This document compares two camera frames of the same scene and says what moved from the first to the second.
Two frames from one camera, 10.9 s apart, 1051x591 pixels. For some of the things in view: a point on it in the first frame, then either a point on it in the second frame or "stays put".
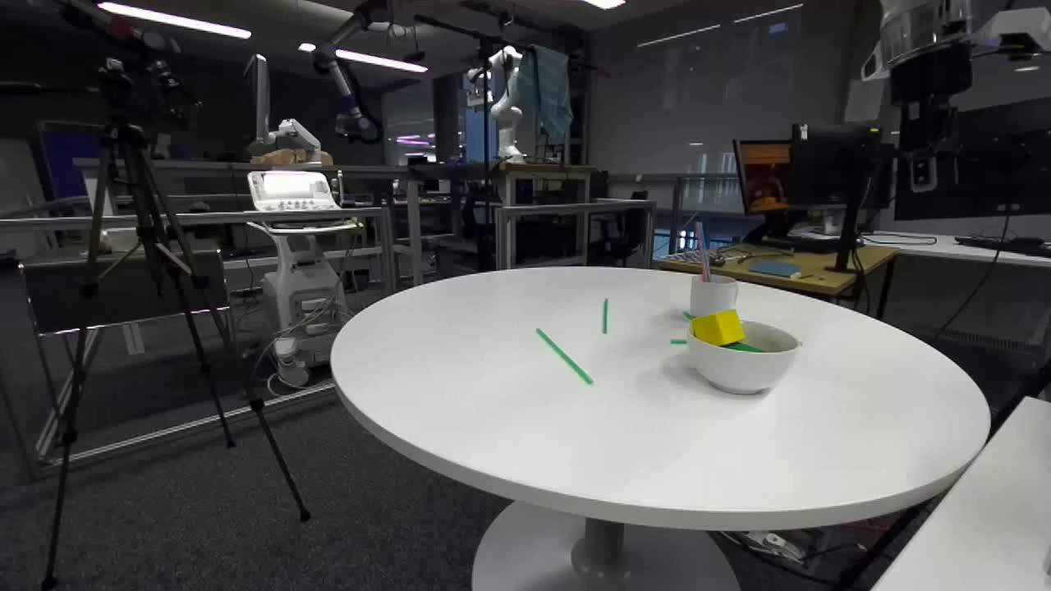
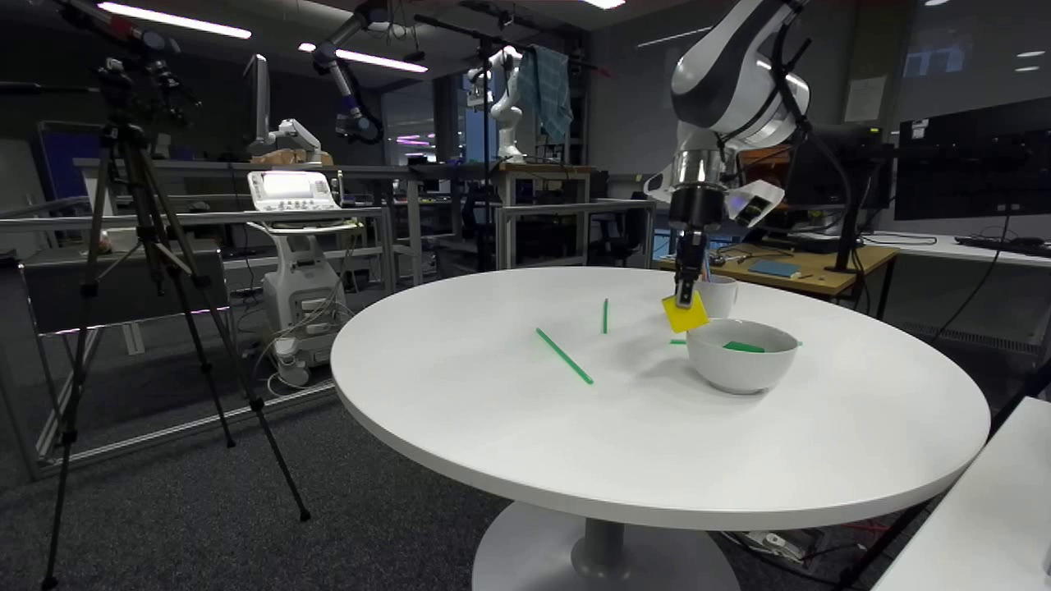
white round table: [565, 411] stays put
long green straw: [563, 357] stays put
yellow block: [721, 325] to [683, 316]
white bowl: [739, 357] stays put
